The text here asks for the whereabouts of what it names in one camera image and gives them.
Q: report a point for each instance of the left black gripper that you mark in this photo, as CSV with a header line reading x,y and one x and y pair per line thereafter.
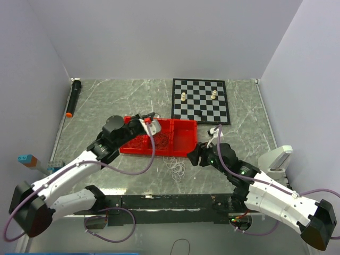
x,y
136,117

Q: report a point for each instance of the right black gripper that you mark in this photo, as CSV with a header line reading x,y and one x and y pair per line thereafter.
x,y
202,149

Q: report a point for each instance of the red three-compartment plastic tray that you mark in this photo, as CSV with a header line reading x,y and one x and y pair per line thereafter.
x,y
177,138

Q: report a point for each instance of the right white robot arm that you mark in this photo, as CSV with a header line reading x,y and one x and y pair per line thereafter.
x,y
315,221

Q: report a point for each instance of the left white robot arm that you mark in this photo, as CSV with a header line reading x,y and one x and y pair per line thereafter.
x,y
35,206

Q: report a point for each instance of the cream chess piece left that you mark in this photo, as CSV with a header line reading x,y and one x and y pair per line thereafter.
x,y
183,96

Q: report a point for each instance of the cream chess piece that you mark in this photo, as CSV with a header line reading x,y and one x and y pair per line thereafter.
x,y
183,96
213,94

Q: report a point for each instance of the white grey wedge object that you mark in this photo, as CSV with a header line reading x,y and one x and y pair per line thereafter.
x,y
275,162

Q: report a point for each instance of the black grey chessboard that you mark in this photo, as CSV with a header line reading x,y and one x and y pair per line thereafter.
x,y
198,98

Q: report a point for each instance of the cream chess piece right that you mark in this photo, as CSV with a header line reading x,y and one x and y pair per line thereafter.
x,y
213,94

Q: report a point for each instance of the black marker orange cap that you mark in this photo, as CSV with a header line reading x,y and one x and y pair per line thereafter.
x,y
73,99

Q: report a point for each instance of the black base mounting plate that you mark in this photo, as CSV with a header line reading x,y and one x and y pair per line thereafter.
x,y
173,208

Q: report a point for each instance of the blue stacked toy blocks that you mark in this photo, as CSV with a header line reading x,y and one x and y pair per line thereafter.
x,y
54,166

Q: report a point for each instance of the blue brown toy block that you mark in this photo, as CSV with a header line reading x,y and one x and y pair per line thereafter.
x,y
31,162

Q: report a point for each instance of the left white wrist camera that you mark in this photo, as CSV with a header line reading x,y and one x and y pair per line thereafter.
x,y
152,128

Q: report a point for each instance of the aluminium frame rail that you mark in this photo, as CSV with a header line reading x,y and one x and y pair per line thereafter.
x,y
24,243

